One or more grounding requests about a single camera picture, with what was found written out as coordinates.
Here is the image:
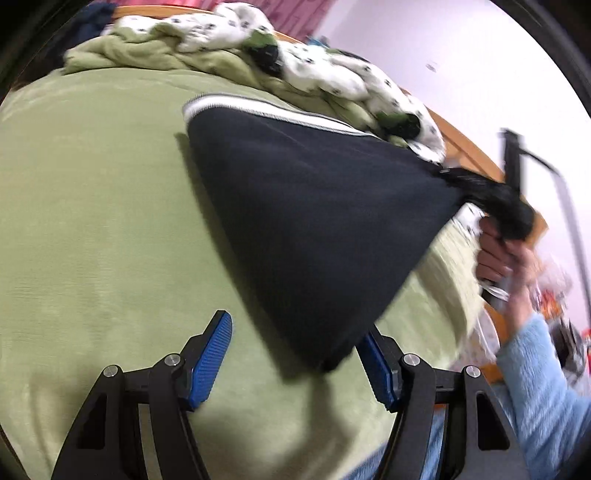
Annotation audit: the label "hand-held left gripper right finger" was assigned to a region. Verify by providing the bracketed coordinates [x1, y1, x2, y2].
[358, 324, 530, 480]

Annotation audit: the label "black pants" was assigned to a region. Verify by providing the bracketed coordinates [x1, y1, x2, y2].
[182, 93, 467, 372]

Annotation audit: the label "wooden bed frame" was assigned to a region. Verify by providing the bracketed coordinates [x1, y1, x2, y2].
[108, 4, 555, 384]

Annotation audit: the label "person's right forearm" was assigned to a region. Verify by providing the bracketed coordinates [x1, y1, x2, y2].
[495, 313, 591, 480]

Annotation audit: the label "white floral green duvet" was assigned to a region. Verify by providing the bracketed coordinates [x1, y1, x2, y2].
[62, 2, 448, 167]

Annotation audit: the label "green fleece blanket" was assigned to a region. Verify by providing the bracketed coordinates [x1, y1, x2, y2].
[0, 65, 483, 480]

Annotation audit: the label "person's right hand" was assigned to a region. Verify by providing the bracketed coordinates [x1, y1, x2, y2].
[475, 215, 540, 320]

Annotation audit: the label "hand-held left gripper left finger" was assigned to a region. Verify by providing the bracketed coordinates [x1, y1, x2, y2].
[51, 310, 234, 480]

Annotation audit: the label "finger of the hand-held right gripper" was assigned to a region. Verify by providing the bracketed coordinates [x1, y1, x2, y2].
[438, 167, 490, 197]

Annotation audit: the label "navy blue garment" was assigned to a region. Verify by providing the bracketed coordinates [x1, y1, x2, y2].
[74, 2, 121, 44]

